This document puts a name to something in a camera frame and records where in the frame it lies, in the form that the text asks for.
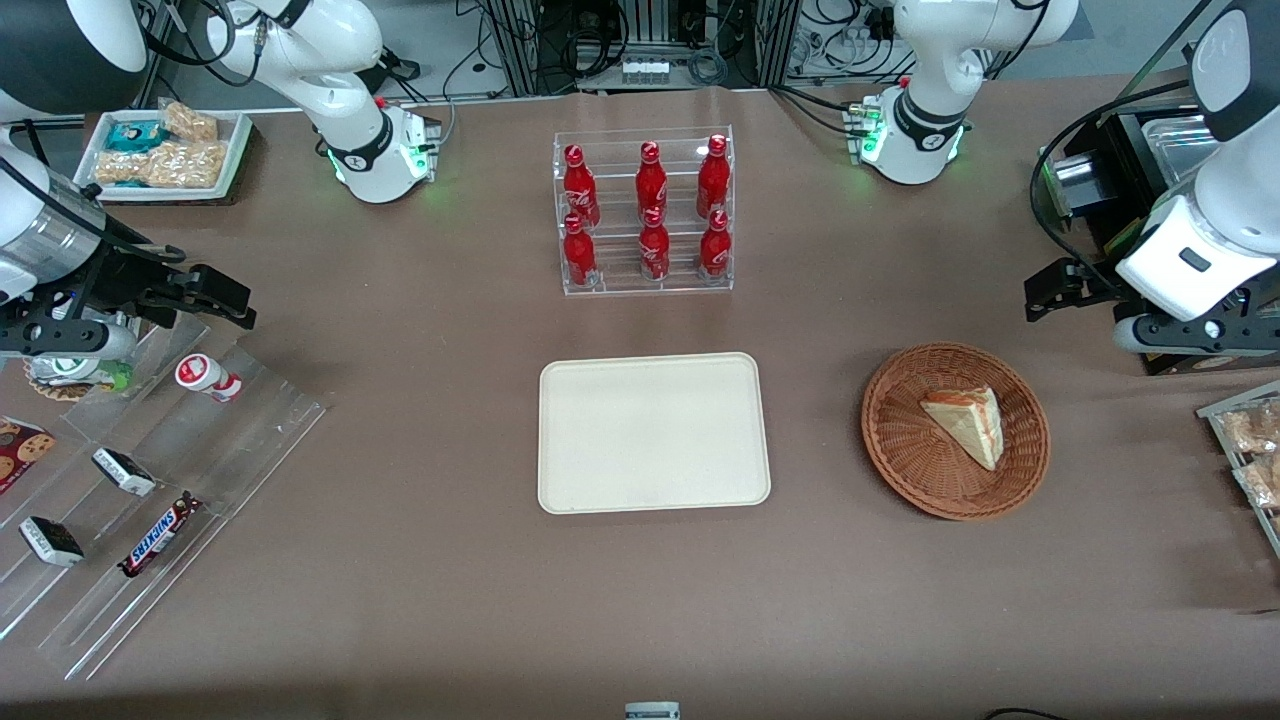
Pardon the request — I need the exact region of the green white round cup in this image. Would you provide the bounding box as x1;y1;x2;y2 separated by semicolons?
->
45;352;134;393

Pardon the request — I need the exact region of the large rice cracker packet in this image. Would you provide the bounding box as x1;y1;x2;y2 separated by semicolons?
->
95;140;230;189

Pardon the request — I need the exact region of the red cola bottle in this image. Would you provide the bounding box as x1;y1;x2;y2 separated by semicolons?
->
639;208;671;282
563;215;599;289
563;145;601;229
636;141;669;223
699;210;731;279
697;135;731;219

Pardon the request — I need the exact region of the silver metal pan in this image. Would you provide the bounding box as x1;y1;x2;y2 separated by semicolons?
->
1145;115;1223;187

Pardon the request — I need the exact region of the triangle sandwich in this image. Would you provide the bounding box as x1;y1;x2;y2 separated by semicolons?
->
920;386;1004;472

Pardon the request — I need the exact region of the cream plastic tray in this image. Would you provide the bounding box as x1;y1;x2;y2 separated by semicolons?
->
538;352;772;515

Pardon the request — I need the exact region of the small rice cracker packet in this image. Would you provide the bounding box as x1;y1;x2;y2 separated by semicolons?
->
160;100;220;143

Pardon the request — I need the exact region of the red cookie package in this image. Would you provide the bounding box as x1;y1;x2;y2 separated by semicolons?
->
0;418;57;496

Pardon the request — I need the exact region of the white rectangular snack dish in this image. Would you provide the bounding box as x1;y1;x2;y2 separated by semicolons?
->
73;108;254;204

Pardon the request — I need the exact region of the teal snack packet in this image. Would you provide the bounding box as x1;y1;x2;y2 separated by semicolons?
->
105;120;167;153

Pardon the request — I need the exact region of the black white snack bar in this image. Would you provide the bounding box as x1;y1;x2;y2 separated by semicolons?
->
91;447;157;498
19;516;85;568

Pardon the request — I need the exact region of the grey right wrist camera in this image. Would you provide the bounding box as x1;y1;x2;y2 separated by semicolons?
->
0;318;138;362

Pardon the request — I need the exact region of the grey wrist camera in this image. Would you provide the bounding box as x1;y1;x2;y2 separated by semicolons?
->
0;318;138;362
1113;312;1280;359

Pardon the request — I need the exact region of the red white yogurt bottle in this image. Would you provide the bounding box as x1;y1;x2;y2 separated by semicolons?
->
175;353;244;403

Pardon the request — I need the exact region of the clear wrapped cracker packet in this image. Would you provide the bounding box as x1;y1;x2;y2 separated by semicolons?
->
1235;456;1280;513
1222;400;1280;456

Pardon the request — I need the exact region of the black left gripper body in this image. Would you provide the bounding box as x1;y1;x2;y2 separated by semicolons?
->
1082;260;1147;315

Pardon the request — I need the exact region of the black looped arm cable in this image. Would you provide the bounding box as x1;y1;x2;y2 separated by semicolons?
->
1030;78;1221;296

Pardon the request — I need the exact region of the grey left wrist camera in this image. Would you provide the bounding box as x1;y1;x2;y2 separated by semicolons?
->
1113;312;1280;359

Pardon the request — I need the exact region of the snickers chocolate bar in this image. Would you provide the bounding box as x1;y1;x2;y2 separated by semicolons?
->
118;492;203;578

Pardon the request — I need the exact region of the grey snack tray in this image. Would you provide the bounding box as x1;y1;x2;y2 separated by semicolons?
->
1197;380;1280;559

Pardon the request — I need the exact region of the brown wicker basket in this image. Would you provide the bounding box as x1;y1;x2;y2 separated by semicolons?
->
861;343;1051;521

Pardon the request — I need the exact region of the clear acrylic bottle rack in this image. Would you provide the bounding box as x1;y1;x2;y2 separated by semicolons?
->
553;126;734;297

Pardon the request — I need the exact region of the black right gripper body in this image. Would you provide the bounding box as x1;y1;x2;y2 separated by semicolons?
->
72;243;203;323

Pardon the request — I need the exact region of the black box appliance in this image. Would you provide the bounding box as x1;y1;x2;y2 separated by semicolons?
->
1040;105;1280;377

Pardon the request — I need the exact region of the clear acrylic stepped stand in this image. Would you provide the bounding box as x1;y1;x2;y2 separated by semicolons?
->
0;310;329;683

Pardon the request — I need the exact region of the aluminium equipment frame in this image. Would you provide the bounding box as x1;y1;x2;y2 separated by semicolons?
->
478;0;801;98

